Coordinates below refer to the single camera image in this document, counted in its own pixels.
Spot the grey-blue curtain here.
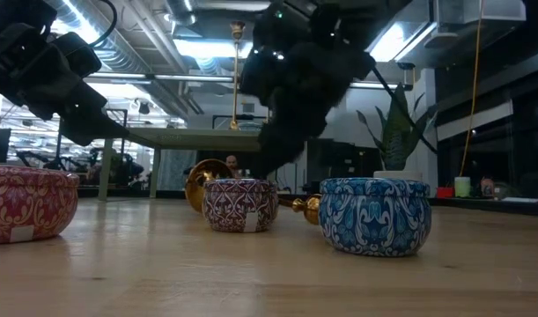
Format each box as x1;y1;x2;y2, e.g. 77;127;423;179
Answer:
157;149;198;191

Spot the black aluminium table frame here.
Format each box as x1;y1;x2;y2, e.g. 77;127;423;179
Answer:
77;187;538;217

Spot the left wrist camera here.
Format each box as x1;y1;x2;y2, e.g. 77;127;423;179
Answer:
52;31;103;79

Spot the snake plant in white pot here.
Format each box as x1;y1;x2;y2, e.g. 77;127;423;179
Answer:
355;83;440;182

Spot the tall gold candlestick holder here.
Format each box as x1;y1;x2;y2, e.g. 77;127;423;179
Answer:
229;20;247;132

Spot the person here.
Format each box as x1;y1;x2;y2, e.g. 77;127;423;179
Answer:
224;153;244;179

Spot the blue patterned candle tin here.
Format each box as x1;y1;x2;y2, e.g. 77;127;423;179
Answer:
317;176;432;258

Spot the green cup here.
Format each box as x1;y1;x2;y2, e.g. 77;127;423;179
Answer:
453;176;472;199

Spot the pink ball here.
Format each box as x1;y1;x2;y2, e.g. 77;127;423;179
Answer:
0;165;82;245

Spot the yellow extension cord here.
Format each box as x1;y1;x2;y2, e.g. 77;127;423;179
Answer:
459;0;485;178

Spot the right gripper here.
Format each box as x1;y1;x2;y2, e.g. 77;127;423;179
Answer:
240;30;378;177

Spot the medium gold candlestick holder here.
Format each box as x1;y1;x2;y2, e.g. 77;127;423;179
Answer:
184;158;323;226

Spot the small jar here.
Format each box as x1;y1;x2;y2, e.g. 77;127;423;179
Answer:
480;176;496;198

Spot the green perforated metal shelf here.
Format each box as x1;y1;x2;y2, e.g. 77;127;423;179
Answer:
96;127;281;202

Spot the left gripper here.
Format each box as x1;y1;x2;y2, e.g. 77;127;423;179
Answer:
0;0;131;147

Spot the silver ventilation duct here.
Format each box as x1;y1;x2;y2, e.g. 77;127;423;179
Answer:
43;0;206;116
162;0;200;26

